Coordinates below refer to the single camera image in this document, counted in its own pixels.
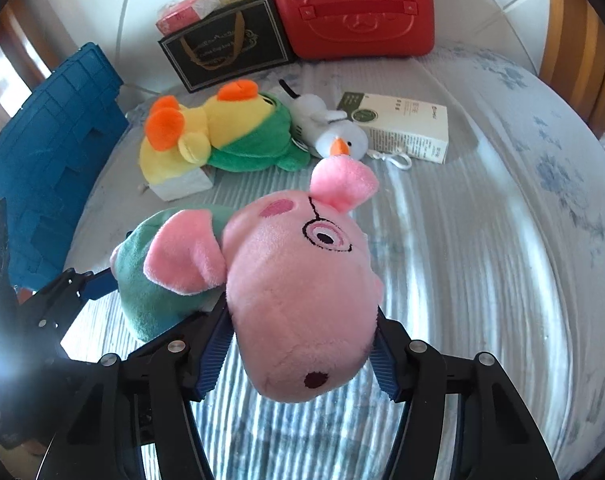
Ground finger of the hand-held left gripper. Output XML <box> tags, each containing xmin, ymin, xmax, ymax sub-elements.
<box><xmin>17</xmin><ymin>305</ymin><xmax>83</xmax><ymax>358</ymax></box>
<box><xmin>35</xmin><ymin>269</ymin><xmax>119</xmax><ymax>313</ymax></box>

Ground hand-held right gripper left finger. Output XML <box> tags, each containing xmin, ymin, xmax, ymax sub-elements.
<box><xmin>47</xmin><ymin>305</ymin><xmax>233</xmax><ymax>480</ymax></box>

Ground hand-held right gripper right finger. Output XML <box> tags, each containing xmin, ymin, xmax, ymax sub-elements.
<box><xmin>373</xmin><ymin>307</ymin><xmax>558</xmax><ymax>480</ymax></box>

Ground pink pig plush toy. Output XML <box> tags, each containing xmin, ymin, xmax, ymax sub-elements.
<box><xmin>110</xmin><ymin>157</ymin><xmax>383</xmax><ymax>403</ymax></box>

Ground blue plastic crate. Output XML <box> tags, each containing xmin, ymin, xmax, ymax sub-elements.
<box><xmin>0</xmin><ymin>42</ymin><xmax>130</xmax><ymax>291</ymax></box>

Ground green white carton box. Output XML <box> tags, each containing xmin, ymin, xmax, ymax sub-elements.
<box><xmin>337</xmin><ymin>91</ymin><xmax>449</xmax><ymax>165</ymax></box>

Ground white snowman plush toy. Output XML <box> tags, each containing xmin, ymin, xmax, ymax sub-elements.
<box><xmin>277</xmin><ymin>78</ymin><xmax>413</xmax><ymax>171</ymax></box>

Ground small white carton box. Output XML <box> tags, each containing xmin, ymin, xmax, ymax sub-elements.
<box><xmin>150</xmin><ymin>167</ymin><xmax>216</xmax><ymax>202</ymax></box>

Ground floral bed sheet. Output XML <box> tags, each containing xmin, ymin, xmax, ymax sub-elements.
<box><xmin>57</xmin><ymin>45</ymin><xmax>605</xmax><ymax>480</ymax></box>

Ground brown wooden furniture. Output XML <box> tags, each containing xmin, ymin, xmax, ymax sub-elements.
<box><xmin>0</xmin><ymin>0</ymin><xmax>53</xmax><ymax>126</ymax></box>

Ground yellow green duck plush toy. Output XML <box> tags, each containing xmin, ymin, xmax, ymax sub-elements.
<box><xmin>139</xmin><ymin>80</ymin><xmax>311</xmax><ymax>186</ymax></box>

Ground black gift bag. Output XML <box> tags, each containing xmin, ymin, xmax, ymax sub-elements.
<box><xmin>157</xmin><ymin>0</ymin><xmax>297</xmax><ymax>93</ymax></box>

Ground pink box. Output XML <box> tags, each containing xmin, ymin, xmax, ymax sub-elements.
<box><xmin>156</xmin><ymin>0</ymin><xmax>223</xmax><ymax>36</ymax></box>

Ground red plastic case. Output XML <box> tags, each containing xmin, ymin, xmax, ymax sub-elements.
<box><xmin>270</xmin><ymin>0</ymin><xmax>436</xmax><ymax>61</ymax></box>

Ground wooden bed frame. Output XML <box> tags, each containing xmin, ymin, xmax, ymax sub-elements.
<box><xmin>537</xmin><ymin>0</ymin><xmax>605</xmax><ymax>126</ymax></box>

